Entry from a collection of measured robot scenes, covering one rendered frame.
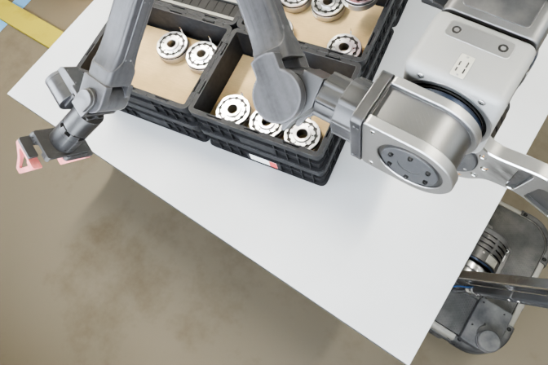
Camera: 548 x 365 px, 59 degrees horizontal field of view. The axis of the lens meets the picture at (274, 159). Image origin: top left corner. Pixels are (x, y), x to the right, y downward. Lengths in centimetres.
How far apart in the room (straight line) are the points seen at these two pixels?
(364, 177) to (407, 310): 38
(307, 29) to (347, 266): 72
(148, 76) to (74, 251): 111
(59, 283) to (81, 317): 20
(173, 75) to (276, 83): 92
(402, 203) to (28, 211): 184
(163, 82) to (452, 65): 109
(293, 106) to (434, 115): 18
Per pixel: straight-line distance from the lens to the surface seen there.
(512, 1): 72
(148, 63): 164
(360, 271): 138
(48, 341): 243
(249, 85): 148
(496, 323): 184
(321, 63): 141
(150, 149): 163
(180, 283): 221
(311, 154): 123
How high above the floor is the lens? 205
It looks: 65 degrees down
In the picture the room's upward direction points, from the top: 21 degrees counter-clockwise
